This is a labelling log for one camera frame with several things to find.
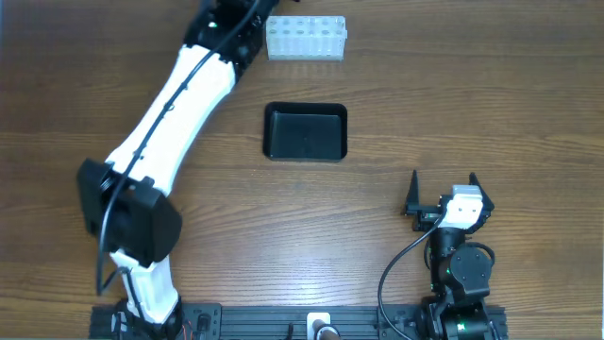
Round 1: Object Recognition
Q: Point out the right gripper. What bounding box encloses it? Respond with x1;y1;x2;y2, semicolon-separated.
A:
404;169;495;233

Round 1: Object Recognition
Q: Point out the black tray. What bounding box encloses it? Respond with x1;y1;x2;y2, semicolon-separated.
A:
261;101;349;163

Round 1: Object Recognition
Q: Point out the white test tube rack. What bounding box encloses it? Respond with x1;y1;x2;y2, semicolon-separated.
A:
264;15;349;62

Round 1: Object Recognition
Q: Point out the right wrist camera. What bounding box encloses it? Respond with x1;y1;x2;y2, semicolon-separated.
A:
440;184;485;230

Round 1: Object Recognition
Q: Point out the black cable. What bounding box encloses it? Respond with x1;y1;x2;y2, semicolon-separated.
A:
95;162;143;313
377;211;447;340

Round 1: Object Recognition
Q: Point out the mounting rail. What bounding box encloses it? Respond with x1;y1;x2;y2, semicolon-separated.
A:
89;301;509;340

